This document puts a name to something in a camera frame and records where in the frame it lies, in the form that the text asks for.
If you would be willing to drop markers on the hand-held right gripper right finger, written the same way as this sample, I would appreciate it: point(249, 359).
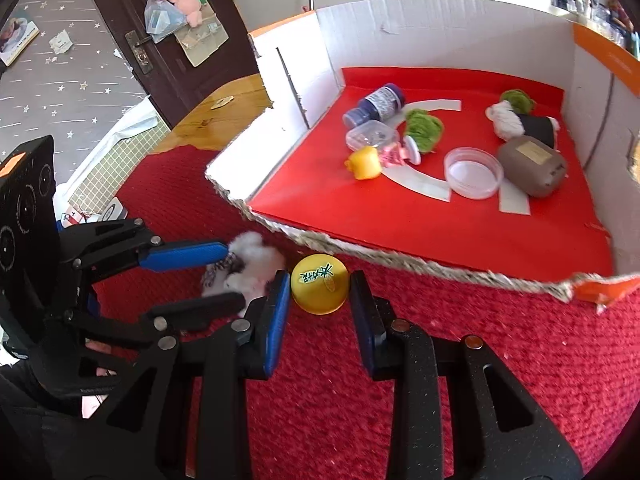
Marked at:
point(362, 330)

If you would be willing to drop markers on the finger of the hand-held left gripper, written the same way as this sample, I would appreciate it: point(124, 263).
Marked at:
point(185, 255)
point(200, 310)

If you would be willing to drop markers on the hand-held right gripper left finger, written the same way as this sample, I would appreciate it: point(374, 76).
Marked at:
point(279, 325)

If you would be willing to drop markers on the round yellow container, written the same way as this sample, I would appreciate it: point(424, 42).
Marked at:
point(320, 285)

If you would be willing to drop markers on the orange cardboard box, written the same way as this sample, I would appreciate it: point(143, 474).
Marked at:
point(400, 225)

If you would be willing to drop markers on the small yellow toy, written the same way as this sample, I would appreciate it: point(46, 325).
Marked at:
point(364, 164)

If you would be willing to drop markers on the round clear plastic container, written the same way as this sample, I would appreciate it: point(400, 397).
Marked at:
point(472, 175)

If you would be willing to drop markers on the small clear plastic case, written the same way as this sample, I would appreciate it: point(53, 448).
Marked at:
point(372, 135)

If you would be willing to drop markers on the large green yarn ball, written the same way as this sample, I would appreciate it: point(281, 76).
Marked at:
point(425, 130)

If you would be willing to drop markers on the blue plastic bottle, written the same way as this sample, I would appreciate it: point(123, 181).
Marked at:
point(380, 102)

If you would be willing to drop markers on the grey rounded case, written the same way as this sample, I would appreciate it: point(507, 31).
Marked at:
point(530, 165)

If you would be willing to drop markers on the black and white socks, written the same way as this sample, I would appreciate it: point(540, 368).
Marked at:
point(537, 127)

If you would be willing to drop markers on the small green yarn ball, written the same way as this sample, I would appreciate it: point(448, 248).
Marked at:
point(517, 100)

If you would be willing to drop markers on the person's left forearm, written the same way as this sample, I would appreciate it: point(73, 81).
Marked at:
point(30, 435)

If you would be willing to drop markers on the person's left hand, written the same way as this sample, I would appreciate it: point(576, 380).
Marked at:
point(100, 347)

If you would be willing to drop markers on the white square device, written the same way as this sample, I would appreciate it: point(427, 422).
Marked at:
point(111, 208)

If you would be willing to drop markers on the white tiled ledge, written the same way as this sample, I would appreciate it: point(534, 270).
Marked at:
point(125, 165)

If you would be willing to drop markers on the red knitted mat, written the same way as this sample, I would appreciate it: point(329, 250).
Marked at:
point(500, 350)

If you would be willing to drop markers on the dark brown door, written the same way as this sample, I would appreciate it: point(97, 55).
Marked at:
point(165, 85)

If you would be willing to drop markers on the white paper note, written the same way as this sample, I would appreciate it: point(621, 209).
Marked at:
point(61, 41)

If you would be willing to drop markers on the beige cloth bag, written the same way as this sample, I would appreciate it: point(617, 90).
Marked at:
point(202, 45)

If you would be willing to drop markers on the clear plastic bag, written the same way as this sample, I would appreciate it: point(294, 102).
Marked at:
point(161, 20)

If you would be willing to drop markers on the light pink plush toy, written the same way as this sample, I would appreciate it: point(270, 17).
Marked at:
point(187, 6)

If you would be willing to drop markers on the wall picture card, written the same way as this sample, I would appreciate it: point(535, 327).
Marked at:
point(17, 35)

